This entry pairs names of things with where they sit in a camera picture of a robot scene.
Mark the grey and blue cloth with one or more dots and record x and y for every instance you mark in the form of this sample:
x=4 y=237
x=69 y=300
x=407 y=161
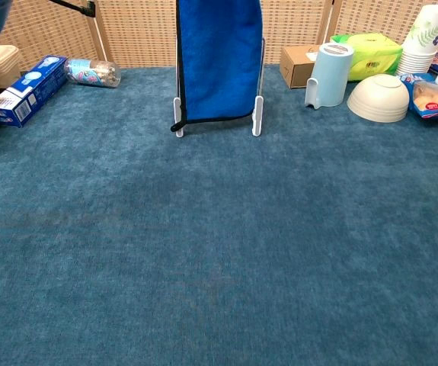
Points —
x=220 y=61

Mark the teal carpet table cover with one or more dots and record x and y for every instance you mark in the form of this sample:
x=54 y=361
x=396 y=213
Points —
x=218 y=267

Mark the brown cardboard box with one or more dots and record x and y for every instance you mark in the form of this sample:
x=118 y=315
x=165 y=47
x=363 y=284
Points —
x=296 y=66

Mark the light blue cylindrical container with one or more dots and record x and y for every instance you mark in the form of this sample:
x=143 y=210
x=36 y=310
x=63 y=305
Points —
x=331 y=76

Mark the clear plastic snack bottle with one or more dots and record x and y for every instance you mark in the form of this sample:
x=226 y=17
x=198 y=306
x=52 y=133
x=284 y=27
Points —
x=93 y=72

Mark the wicker folding screen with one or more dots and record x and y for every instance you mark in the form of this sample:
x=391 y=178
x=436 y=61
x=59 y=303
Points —
x=138 y=34

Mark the cream upturned bowl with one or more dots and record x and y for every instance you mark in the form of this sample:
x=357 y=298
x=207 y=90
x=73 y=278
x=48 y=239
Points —
x=378 y=99

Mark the green tissue pack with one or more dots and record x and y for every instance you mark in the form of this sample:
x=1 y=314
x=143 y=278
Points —
x=375 y=57

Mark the blue toothpaste box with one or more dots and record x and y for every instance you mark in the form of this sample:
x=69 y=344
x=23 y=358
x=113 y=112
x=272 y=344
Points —
x=28 y=91

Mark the blue cookie snack bag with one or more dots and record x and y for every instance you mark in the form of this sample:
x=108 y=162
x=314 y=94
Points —
x=432 y=101

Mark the stack of paper cups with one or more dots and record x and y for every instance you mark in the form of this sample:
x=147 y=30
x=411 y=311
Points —
x=424 y=42

